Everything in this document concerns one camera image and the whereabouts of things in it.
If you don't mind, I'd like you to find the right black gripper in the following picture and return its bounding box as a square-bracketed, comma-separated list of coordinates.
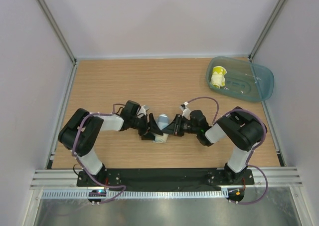
[162, 114, 200, 136]

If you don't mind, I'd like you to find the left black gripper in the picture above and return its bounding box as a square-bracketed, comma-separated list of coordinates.
[130, 113, 162, 141]

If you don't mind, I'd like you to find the blue orange dotted towel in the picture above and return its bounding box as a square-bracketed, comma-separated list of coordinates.
[153, 114, 169, 144]

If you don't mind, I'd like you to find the yellow green patterned towel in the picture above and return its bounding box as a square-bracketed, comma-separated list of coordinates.
[210, 66, 227, 89]

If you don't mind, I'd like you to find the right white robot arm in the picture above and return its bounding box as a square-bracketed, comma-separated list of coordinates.
[161, 107, 267, 184]

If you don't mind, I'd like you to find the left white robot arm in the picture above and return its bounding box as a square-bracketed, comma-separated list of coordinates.
[58, 106, 164, 186]

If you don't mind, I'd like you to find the clear blue plastic tray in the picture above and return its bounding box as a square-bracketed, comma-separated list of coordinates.
[206, 56, 274, 102]

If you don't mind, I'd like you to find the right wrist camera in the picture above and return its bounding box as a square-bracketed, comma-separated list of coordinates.
[190, 110, 210, 134]

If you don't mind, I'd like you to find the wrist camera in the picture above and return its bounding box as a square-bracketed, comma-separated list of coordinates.
[190, 110, 210, 134]
[121, 100, 140, 118]

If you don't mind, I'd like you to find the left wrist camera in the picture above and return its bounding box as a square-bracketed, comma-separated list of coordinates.
[121, 100, 140, 118]

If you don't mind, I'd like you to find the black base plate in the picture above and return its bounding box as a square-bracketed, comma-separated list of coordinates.
[76, 168, 255, 187]

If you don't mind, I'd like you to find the white slotted cable duct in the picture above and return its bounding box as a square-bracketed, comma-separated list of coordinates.
[41, 189, 228, 200]

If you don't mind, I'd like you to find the front aluminium rail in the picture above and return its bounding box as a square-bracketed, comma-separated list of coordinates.
[30, 167, 303, 190]

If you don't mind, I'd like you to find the left aluminium frame post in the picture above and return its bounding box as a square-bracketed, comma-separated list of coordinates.
[36, 0, 77, 65]

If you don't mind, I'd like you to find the aluminium frame post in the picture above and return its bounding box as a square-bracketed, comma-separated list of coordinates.
[248, 0, 288, 62]
[36, 0, 77, 65]

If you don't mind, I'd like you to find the right aluminium frame post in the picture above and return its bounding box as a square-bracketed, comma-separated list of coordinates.
[248, 0, 288, 62]

